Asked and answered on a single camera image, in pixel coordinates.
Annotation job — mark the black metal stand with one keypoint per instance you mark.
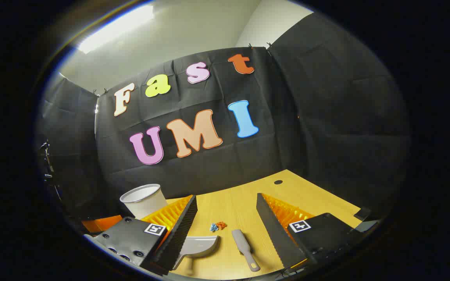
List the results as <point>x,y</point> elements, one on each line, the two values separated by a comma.
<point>47,168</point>

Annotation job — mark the blue paper trash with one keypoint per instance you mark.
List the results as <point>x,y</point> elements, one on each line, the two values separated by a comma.
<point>213,227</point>

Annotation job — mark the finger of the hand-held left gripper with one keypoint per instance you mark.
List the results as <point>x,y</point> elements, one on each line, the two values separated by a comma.
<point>106,223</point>

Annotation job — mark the small black block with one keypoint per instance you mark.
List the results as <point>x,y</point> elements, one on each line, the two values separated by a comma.
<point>362,214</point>

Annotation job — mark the small grey broom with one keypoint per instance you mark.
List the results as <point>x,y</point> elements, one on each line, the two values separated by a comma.
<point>242,242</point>

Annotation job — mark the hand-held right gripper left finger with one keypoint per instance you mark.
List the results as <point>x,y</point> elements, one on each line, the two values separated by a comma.
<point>178,234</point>

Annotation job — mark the black backdrop cloth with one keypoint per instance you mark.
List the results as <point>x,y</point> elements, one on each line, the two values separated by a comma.
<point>326,117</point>

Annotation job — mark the white garbage bin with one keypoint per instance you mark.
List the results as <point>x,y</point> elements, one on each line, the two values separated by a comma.
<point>143,201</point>

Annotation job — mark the grey dustpan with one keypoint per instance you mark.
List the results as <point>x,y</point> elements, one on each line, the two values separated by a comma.
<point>201,246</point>

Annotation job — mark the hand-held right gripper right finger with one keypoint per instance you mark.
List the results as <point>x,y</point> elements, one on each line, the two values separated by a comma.
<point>275,230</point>

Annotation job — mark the wooden desktop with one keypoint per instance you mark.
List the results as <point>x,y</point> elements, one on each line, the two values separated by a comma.
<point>236,207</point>

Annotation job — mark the orange paper trash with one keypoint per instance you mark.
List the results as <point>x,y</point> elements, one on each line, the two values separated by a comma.
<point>221,224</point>

